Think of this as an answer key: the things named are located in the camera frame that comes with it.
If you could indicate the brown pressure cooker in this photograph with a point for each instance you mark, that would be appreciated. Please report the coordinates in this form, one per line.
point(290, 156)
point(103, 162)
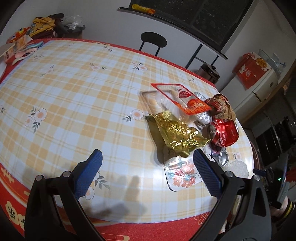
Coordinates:
point(209, 73)

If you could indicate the red printed cloth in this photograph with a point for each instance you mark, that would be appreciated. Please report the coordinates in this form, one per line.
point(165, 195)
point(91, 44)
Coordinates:
point(251, 69)

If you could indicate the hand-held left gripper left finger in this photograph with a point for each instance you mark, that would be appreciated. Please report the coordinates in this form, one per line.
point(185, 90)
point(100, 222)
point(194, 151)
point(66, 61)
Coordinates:
point(89, 173)

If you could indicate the black oven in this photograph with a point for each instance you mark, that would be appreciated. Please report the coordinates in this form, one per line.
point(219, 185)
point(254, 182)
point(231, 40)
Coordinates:
point(275, 139)

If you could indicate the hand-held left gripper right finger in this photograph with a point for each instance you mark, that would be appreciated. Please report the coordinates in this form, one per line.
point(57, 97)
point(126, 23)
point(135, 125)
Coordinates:
point(207, 173)

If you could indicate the crumpled brown snack wrapper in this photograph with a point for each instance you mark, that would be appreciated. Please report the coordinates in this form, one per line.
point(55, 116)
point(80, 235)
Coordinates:
point(219, 105)

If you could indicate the crushed red can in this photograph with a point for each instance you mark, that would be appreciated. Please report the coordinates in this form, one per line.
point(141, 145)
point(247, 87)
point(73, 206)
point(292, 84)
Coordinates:
point(226, 132)

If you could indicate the pink cloth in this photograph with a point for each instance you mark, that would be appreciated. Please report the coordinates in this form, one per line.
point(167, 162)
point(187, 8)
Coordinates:
point(25, 49)

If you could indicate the dark window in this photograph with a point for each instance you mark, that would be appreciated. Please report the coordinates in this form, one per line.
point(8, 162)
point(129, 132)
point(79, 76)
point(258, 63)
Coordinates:
point(185, 14)

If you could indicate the person's right forearm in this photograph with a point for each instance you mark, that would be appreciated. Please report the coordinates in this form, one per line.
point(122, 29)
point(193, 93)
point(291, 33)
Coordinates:
point(288, 209)

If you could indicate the dark brown garment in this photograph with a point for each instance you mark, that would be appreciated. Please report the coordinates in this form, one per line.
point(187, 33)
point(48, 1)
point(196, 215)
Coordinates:
point(59, 23)

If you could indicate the yellow garment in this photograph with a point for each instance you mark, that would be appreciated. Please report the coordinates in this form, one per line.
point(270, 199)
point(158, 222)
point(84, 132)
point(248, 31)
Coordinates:
point(41, 25)

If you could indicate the gold foil wrapper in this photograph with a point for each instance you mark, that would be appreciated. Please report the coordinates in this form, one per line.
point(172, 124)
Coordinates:
point(178, 132)

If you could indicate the black round chair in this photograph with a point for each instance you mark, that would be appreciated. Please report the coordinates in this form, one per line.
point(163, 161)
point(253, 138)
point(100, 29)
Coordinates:
point(153, 39)

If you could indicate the clear plastic container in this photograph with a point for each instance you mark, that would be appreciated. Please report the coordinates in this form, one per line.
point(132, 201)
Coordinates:
point(263, 54)

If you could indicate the white fridge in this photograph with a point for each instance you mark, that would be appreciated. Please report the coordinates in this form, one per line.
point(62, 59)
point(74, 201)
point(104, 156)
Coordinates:
point(245, 97)

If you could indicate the orange blister package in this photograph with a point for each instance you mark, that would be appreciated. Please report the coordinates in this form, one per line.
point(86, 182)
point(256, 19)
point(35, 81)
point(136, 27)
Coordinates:
point(196, 107)

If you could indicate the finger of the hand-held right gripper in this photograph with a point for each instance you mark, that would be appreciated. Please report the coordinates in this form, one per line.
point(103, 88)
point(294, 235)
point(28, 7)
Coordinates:
point(259, 172)

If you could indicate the red tablecloth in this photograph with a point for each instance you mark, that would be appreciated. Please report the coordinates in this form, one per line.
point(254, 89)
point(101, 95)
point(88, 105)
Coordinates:
point(13, 208)

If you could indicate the checked plastic table cover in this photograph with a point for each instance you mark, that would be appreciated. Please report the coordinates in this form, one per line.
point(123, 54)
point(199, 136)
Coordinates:
point(81, 104)

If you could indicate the clear plastic bag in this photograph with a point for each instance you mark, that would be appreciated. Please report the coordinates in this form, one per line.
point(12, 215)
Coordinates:
point(74, 22)

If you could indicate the yellow packet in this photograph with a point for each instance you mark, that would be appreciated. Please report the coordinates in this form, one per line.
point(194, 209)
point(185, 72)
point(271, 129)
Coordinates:
point(142, 8)

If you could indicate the white cardboard box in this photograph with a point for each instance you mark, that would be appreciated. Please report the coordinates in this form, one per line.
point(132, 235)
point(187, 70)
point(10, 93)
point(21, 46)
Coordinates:
point(7, 52)

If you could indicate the orange snack packet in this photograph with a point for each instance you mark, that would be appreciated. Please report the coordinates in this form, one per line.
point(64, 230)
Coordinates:
point(17, 34)

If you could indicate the clear ribbed plastic piece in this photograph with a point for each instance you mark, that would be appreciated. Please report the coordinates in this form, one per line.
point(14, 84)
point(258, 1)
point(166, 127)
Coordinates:
point(239, 168)

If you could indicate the white floral blister card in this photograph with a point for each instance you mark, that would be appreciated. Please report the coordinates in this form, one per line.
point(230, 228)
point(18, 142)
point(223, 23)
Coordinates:
point(182, 176)

